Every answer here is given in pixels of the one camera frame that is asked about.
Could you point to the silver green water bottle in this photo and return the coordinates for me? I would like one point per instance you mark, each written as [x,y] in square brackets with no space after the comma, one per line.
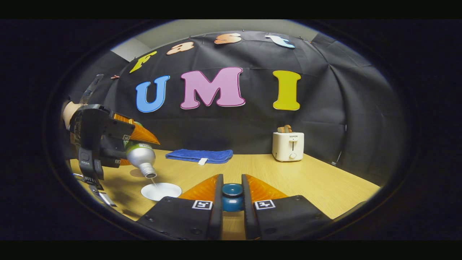
[140,157]

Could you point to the black backdrop cloth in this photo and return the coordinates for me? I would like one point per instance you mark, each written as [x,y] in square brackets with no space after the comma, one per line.
[245,124]

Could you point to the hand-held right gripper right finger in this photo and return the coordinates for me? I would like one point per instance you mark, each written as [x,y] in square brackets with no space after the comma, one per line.
[249,220]

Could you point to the teal teacup lid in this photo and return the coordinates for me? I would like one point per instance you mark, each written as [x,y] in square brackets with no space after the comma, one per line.
[232,200]

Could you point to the white toaster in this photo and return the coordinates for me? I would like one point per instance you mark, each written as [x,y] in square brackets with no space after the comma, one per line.
[287,148]

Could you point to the teal teacup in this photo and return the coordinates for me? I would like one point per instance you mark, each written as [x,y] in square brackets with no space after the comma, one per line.
[164,191]

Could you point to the folded blue towel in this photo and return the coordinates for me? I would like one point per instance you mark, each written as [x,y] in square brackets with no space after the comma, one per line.
[198,155]

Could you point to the toast slice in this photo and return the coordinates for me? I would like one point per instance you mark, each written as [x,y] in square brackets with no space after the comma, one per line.
[284,129]

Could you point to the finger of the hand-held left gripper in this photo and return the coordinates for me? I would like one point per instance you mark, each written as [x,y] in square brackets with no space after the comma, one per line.
[112,153]
[121,128]

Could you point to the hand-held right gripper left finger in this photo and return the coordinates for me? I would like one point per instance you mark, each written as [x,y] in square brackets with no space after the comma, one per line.
[217,216]

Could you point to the round brown coaster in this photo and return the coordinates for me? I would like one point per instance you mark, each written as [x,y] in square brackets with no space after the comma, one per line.
[135,173]

